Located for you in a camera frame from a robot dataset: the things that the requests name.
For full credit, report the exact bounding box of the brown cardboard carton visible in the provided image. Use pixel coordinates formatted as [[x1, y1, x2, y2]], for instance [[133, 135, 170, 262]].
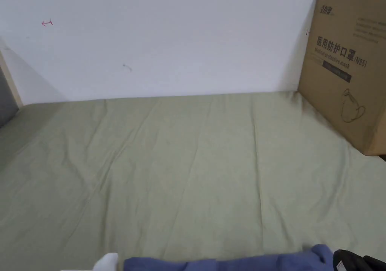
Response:
[[297, 0, 386, 156]]

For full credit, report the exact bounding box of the grey padded headboard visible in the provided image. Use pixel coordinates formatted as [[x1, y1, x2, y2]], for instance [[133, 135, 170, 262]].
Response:
[[0, 47, 23, 129]]

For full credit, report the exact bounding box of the dark blue garment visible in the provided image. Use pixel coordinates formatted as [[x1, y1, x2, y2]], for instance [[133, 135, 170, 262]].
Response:
[[123, 243, 336, 271]]

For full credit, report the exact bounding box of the bed with pale green sheet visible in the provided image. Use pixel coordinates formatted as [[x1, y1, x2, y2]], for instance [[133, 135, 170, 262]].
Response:
[[0, 90, 386, 271]]

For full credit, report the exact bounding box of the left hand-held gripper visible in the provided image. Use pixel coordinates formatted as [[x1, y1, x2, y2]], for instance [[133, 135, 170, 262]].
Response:
[[92, 253, 120, 271]]

